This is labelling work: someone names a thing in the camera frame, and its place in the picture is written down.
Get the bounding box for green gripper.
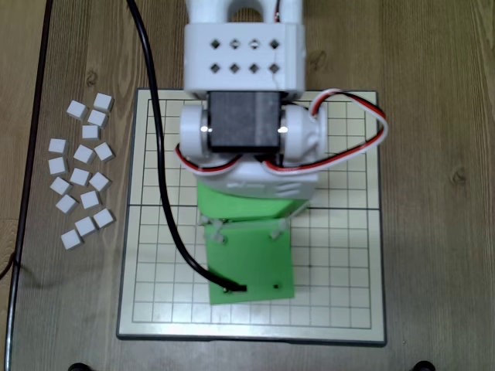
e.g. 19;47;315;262
196;180;315;223

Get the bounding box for white grid go board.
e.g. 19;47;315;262
115;87;387;347

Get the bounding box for black edge strip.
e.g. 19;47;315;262
4;0;55;371

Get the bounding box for red white black servo cable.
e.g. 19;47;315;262
262;87;389;178
174;143;243;178

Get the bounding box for black camera cable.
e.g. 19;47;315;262
126;0;248;294

